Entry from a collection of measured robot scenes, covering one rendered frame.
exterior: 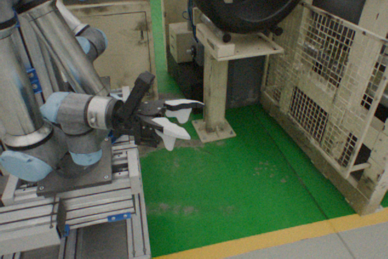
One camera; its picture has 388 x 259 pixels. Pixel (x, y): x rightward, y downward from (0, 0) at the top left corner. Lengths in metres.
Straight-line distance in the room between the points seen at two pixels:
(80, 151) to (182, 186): 1.21
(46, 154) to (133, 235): 0.73
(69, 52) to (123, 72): 1.46
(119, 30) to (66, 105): 1.45
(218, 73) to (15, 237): 1.44
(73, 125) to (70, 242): 0.86
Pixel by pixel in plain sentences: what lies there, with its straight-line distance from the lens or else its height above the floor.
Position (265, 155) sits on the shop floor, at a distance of 2.18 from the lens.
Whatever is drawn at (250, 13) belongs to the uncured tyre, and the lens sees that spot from 1.79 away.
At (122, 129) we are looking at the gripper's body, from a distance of 0.71.
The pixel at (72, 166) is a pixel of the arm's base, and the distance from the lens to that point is 1.04.
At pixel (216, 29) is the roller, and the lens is 1.59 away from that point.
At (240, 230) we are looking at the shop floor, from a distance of 1.76.
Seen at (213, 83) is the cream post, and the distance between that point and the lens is 2.05.
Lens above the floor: 1.44
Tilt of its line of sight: 35 degrees down
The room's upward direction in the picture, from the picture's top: straight up
